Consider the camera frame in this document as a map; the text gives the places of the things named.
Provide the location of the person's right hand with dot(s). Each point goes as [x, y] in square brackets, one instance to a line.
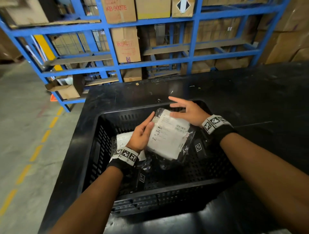
[195, 114]

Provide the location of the large open cardboard box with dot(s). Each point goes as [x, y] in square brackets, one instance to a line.
[26, 13]

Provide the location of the person's right forearm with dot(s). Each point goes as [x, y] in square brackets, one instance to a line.
[265, 173]

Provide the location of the stack of brown cartons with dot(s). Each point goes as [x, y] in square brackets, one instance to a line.
[284, 43]
[8, 48]

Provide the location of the blue metal shelf rack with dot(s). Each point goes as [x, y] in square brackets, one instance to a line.
[60, 29]

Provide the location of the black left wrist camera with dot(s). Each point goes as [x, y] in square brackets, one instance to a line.
[142, 178]

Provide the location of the person's left hand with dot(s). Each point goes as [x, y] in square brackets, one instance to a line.
[142, 137]

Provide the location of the diamond label cardboard box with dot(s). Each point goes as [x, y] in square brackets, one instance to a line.
[174, 12]

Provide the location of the person's left forearm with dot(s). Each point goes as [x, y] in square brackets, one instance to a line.
[91, 205]

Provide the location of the yellow striped cardboard box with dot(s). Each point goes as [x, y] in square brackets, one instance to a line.
[152, 9]

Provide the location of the black plastic crate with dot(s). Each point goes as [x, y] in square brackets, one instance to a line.
[181, 192]

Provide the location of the small plain cardboard box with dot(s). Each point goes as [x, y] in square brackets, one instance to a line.
[132, 76]

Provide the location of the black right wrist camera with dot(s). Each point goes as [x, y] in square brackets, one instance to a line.
[198, 147]

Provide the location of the tall red printed cardboard box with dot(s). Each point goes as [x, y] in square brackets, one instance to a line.
[125, 45]

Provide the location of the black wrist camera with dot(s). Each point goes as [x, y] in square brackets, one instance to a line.
[142, 178]
[198, 147]

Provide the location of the orange cone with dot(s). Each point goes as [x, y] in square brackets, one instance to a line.
[53, 98]

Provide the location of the red lettered cardboard box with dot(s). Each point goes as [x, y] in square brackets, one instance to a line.
[118, 14]

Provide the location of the plastic wrapped carton pallet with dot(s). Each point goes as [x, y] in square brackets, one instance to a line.
[217, 29]

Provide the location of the yellow post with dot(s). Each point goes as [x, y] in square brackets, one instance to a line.
[44, 47]

